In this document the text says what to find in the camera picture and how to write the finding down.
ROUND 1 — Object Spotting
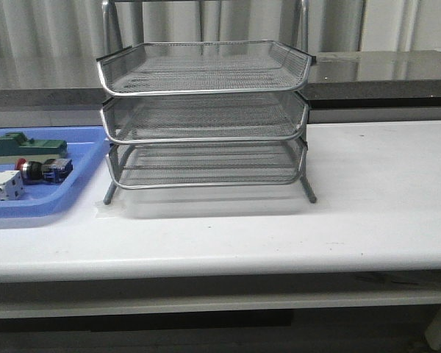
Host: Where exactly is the silver mesh tray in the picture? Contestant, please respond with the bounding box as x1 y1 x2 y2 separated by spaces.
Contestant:
105 138 306 190
97 40 312 96
100 92 309 144

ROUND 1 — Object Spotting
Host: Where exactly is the red emergency stop button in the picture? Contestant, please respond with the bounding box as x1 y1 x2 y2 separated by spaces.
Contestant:
15 158 73 184

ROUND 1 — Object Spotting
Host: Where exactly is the silver mesh bottom tray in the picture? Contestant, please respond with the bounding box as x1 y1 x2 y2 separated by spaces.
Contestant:
105 138 306 190

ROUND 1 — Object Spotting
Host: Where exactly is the silver mesh top tray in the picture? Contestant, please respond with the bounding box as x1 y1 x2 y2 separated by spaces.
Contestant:
97 40 312 96

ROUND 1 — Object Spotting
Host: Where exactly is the blue plastic tray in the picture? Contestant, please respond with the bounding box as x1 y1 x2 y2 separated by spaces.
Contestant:
0 126 109 218

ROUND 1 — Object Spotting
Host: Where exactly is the white circuit breaker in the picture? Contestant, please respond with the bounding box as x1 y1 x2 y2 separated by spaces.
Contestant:
0 171 25 201

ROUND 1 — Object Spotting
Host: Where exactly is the green electrical module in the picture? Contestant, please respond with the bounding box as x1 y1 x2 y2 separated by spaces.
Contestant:
0 132 68 165

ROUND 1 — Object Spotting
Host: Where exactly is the dark counter shelf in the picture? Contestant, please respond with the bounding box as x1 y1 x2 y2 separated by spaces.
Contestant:
0 51 441 110

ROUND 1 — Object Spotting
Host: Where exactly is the grey metal rack frame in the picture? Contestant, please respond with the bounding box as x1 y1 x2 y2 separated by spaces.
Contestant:
101 138 318 206

